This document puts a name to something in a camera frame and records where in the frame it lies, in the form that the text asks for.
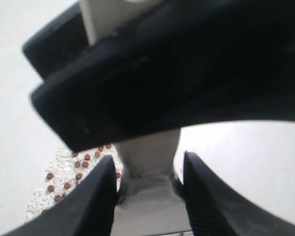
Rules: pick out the pile of brown beans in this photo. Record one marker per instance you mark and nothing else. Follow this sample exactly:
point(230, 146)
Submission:
point(65, 173)

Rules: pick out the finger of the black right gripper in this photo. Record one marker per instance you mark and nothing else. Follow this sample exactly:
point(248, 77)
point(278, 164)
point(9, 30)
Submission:
point(62, 40)
point(186, 62)

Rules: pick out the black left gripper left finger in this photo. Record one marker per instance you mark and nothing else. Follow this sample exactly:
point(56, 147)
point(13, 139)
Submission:
point(87, 211)

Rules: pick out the white paint brush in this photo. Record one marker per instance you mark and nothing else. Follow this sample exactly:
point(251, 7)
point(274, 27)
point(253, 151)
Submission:
point(149, 203)

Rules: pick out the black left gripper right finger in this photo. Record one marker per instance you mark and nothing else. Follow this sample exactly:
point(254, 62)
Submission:
point(215, 209)

